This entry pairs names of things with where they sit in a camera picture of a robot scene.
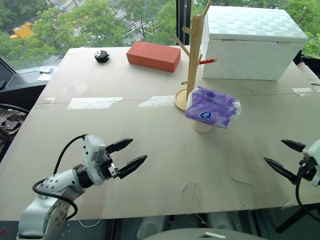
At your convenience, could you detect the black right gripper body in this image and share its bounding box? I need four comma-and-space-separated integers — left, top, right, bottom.
296, 156, 318, 185

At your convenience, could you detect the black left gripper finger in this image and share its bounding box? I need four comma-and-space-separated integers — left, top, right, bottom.
105, 138, 135, 154
117, 154, 148, 180

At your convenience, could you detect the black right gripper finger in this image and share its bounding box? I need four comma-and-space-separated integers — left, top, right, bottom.
280, 139, 307, 153
263, 156, 299, 186

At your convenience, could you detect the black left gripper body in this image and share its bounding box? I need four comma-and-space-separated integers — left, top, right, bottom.
96, 146, 120, 181

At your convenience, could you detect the white cup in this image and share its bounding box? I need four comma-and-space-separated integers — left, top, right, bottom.
192, 119, 215, 134

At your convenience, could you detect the wooden mug tree stand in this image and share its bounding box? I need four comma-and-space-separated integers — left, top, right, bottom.
173, 0, 218, 112

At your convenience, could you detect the large white tape patch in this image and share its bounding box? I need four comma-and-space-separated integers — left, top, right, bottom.
66, 96, 124, 110

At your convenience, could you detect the black table leg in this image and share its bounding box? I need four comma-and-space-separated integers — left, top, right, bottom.
275, 202, 320, 234

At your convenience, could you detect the small white tape patch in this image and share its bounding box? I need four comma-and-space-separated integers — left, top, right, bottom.
291, 87, 316, 98

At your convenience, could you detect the medium white tape patch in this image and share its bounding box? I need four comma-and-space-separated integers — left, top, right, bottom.
137, 95, 176, 109

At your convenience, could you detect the pale rounded shape under table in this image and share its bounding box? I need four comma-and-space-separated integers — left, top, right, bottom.
206, 211, 237, 232
136, 214, 171, 240

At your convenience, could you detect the bystander white sleeved arm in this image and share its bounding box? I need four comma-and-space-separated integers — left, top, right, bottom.
292, 49, 320, 85

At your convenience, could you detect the small black round object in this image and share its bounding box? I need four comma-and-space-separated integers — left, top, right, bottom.
94, 50, 111, 64

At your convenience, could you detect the purple tissue pack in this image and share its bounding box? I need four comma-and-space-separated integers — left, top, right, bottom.
184, 85, 243, 130

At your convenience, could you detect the red brick block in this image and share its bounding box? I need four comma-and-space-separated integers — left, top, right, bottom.
125, 41, 182, 74

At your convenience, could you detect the plaid cloth on chair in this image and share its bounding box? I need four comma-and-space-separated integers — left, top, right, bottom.
0, 107, 28, 154

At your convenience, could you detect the crumpled clear plastic wrap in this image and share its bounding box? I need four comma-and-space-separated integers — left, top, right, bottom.
37, 65, 60, 75

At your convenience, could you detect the white woven storage box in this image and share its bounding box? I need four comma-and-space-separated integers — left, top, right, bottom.
200, 5, 310, 82

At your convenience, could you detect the black side desk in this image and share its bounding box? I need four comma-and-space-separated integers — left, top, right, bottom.
0, 57, 49, 101

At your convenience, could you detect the yellow vehicle outside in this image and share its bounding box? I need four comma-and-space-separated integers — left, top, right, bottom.
8, 22, 35, 40

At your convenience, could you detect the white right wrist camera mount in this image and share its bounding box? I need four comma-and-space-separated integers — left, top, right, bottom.
301, 139, 320, 188

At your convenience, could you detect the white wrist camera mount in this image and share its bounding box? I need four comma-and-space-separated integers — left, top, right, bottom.
301, 139, 320, 188
80, 134, 114, 187

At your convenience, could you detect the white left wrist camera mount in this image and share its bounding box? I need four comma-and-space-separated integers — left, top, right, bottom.
80, 134, 114, 187

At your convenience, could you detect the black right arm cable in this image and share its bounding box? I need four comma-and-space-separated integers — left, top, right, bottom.
294, 168, 320, 219

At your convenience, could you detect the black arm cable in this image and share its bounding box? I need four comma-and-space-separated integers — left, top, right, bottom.
294, 168, 320, 219
32, 134, 88, 221

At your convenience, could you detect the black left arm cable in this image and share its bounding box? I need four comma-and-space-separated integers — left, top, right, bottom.
32, 134, 88, 221

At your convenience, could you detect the black window frame post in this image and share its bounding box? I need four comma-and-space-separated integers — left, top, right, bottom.
175, 0, 199, 47

